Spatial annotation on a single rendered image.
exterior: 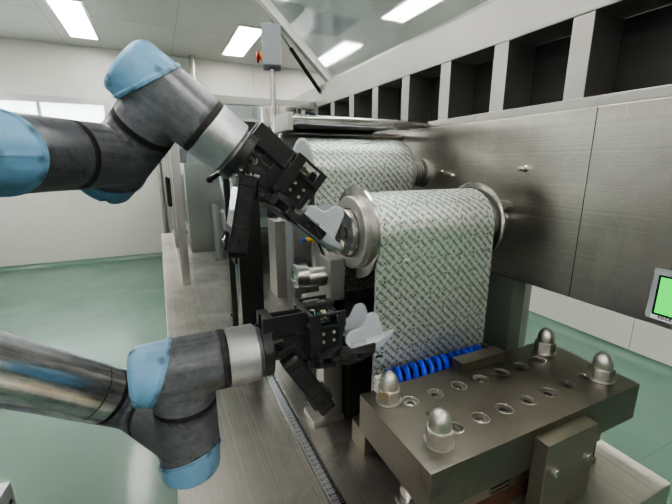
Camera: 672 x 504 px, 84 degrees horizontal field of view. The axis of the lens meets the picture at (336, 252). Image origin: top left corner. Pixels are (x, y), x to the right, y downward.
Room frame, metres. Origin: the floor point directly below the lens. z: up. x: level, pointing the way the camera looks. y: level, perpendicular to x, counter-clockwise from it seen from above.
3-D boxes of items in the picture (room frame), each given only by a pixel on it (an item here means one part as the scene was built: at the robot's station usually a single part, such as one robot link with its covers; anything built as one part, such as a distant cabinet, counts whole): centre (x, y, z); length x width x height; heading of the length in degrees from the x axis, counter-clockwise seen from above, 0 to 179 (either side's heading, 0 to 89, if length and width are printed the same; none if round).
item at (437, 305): (0.58, -0.17, 1.12); 0.23 x 0.01 x 0.18; 115
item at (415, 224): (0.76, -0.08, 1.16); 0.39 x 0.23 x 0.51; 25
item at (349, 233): (0.58, -0.02, 1.25); 0.07 x 0.02 x 0.07; 25
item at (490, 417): (0.49, -0.25, 1.00); 0.40 x 0.16 x 0.06; 115
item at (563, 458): (0.41, -0.30, 0.96); 0.10 x 0.03 x 0.11; 115
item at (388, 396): (0.46, -0.07, 1.05); 0.04 x 0.04 x 0.04
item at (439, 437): (0.38, -0.12, 1.05); 0.04 x 0.04 x 0.04
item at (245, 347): (0.45, 0.12, 1.11); 0.08 x 0.05 x 0.08; 25
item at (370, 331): (0.51, -0.05, 1.12); 0.09 x 0.03 x 0.06; 114
